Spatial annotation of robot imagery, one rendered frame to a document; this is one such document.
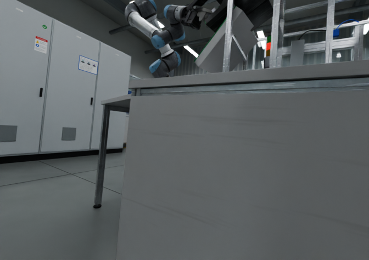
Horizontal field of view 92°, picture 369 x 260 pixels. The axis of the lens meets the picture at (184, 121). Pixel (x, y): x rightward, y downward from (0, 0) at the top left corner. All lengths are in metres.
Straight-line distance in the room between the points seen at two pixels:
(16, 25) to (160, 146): 3.23
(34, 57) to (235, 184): 3.39
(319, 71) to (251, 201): 0.33
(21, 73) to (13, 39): 0.45
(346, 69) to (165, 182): 0.53
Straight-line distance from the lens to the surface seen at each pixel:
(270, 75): 0.49
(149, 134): 0.62
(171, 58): 1.51
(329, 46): 2.18
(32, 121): 3.49
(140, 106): 0.66
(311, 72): 0.49
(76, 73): 3.78
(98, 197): 1.70
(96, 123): 3.92
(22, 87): 3.46
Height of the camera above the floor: 0.70
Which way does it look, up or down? 2 degrees up
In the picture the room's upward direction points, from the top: 5 degrees clockwise
